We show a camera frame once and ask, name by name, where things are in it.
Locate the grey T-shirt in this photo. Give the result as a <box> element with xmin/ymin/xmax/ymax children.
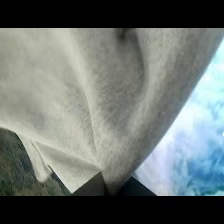
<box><xmin>0</xmin><ymin>28</ymin><xmax>224</xmax><ymax>197</ymax></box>

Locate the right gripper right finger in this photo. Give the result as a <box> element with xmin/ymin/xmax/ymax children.
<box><xmin>120</xmin><ymin>175</ymin><xmax>157</xmax><ymax>197</ymax></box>

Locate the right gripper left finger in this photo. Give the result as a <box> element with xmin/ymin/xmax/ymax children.
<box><xmin>72</xmin><ymin>170</ymin><xmax>108</xmax><ymax>197</ymax></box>

